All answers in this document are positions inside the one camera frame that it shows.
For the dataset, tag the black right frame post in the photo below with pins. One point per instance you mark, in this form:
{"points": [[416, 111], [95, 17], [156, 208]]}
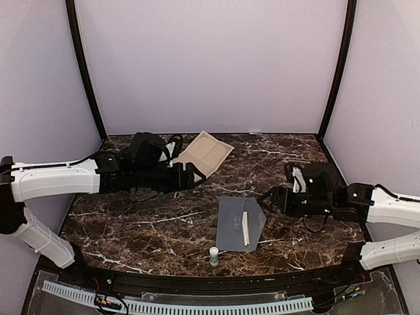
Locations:
{"points": [[340, 68]]}

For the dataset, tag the black left frame post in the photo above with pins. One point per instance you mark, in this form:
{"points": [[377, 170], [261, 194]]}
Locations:
{"points": [[83, 68]]}

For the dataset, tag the black front table rail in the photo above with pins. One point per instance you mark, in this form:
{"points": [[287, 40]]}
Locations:
{"points": [[320, 282]]}

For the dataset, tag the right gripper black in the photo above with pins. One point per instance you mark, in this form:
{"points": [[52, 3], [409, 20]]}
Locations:
{"points": [[286, 208]]}

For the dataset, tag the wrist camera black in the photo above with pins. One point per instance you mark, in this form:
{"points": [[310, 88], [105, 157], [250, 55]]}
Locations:
{"points": [[293, 173], [171, 149]]}

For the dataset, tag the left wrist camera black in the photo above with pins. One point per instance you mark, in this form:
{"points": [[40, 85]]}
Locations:
{"points": [[171, 149]]}

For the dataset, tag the beige lined letter sheet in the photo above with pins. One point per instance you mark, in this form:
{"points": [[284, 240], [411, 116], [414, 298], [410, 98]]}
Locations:
{"points": [[206, 153]]}

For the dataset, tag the white slotted cable duct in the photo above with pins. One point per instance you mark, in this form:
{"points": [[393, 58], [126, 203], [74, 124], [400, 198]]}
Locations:
{"points": [[159, 303]]}

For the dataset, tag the small electronics board with leds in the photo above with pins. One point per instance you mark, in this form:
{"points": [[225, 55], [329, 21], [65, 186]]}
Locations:
{"points": [[104, 303]]}

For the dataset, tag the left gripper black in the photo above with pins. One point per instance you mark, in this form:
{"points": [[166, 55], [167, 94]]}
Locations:
{"points": [[186, 182]]}

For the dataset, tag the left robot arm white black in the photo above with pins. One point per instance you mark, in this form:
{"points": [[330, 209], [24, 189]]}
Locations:
{"points": [[148, 162]]}

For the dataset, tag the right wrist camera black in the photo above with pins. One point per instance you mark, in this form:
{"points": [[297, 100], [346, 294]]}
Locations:
{"points": [[293, 173]]}

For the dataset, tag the black frame post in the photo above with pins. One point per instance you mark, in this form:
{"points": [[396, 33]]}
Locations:
{"points": [[340, 68], [83, 68]]}

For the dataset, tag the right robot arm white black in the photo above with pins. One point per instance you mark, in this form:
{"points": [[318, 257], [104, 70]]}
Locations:
{"points": [[317, 190]]}

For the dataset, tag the beige letter paper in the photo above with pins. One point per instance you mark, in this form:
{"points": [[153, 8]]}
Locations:
{"points": [[245, 228]]}

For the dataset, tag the grey envelope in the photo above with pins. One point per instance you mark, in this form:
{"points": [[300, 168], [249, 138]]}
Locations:
{"points": [[230, 227]]}

